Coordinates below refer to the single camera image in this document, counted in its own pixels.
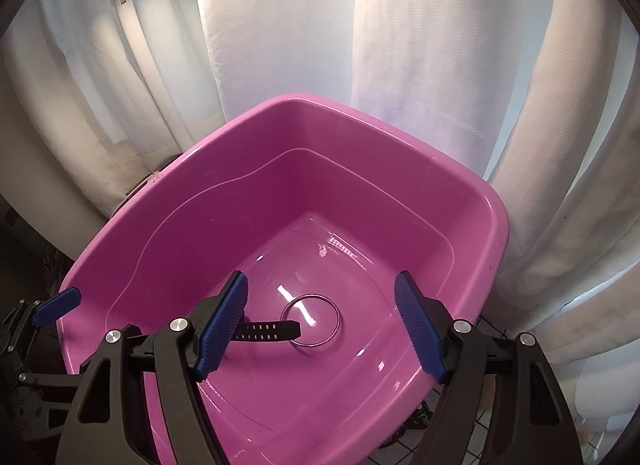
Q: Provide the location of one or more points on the silver bangle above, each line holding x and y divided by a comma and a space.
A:
337, 320

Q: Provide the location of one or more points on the white curtain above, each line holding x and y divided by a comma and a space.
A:
280, 45

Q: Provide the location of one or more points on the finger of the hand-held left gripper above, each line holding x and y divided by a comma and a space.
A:
57, 306

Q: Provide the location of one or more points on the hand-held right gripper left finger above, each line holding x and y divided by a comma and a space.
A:
220, 327

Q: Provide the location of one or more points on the black wrist watch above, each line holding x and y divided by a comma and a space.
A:
265, 332

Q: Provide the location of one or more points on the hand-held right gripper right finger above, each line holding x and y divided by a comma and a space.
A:
420, 330

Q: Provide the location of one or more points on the pink plastic basin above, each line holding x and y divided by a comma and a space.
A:
300, 185

